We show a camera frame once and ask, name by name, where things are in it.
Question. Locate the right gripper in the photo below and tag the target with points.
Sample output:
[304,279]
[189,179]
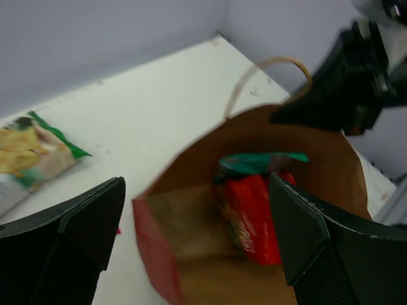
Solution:
[364,74]

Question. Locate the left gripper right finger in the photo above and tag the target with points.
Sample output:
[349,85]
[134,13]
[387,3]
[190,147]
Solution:
[331,256]

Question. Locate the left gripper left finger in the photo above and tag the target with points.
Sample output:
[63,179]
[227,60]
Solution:
[55,256]

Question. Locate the green Chuby cassava chips bag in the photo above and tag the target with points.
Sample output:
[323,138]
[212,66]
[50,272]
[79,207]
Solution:
[32,154]

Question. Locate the teal snack packet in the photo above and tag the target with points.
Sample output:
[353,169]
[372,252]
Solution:
[237,166]

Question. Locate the red brown paper bag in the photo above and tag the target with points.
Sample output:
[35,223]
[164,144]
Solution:
[181,235]

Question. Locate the red snack packet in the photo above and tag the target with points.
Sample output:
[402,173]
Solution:
[244,203]

